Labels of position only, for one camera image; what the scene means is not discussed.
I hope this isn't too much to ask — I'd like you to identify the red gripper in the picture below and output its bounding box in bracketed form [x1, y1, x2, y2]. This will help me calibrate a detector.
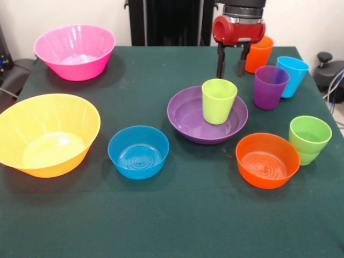
[212, 15, 267, 79]

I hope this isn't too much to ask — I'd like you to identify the lime yellow cup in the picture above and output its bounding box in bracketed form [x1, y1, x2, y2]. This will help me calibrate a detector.
[201, 78, 238, 125]

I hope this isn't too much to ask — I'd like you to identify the purple bowl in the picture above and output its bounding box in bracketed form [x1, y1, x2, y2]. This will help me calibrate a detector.
[167, 85, 249, 145]

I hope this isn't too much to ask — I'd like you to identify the black computer tower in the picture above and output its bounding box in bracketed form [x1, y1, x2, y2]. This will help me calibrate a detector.
[0, 24, 14, 78]

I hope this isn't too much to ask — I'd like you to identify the orange cup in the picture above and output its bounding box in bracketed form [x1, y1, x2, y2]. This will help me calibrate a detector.
[244, 35, 274, 74]

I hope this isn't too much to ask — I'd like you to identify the purple cup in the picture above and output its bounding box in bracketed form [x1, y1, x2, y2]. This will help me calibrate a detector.
[253, 65, 290, 111]

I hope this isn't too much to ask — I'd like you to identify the blue cup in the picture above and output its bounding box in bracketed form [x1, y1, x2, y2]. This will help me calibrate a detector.
[276, 56, 310, 99]

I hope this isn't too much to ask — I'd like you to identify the black equipment with knob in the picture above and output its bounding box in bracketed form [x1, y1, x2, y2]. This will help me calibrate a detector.
[313, 52, 344, 94]

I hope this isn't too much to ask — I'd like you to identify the green cup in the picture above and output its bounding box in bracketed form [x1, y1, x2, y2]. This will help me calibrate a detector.
[295, 149, 323, 166]
[289, 116, 333, 155]

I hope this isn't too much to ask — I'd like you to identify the small orange bowl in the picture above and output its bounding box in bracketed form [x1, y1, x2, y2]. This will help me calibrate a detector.
[235, 132, 301, 190]

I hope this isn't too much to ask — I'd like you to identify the small blue bowl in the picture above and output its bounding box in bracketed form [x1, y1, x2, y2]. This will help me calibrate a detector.
[107, 125, 170, 180]

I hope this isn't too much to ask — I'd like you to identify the dark green tablecloth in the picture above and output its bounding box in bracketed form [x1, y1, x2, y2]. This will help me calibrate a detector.
[0, 45, 344, 258]

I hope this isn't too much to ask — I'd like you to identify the large pink bowl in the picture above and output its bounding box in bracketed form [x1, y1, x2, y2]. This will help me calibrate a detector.
[33, 24, 117, 82]

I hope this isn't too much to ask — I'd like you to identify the large orange yellow bowl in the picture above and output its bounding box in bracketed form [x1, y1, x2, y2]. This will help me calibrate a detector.
[0, 93, 102, 178]

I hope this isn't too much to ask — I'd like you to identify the blue cable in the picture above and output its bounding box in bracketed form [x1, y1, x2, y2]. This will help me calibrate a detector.
[324, 68, 344, 113]

